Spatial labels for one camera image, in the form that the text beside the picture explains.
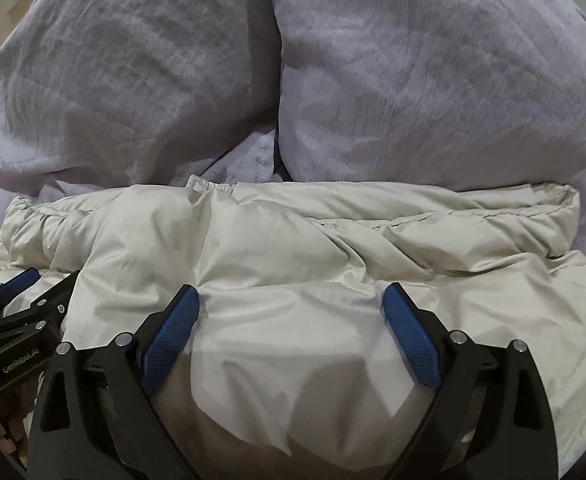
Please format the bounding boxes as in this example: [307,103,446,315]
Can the person's left hand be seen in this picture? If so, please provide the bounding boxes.
[0,400,34,463]

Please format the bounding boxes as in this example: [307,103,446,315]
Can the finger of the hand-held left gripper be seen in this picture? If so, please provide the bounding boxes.
[0,266,42,308]
[20,269,82,333]

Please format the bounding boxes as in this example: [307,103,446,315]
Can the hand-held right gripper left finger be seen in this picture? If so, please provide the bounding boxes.
[27,284,203,480]

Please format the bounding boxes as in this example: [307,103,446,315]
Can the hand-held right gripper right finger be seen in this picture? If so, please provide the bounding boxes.
[383,282,560,480]

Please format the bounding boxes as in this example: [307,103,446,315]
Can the lavender pillow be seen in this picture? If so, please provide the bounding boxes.
[0,0,281,222]
[265,0,586,195]

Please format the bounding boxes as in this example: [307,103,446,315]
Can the light grey puffer jacket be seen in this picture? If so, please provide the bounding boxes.
[0,175,586,480]

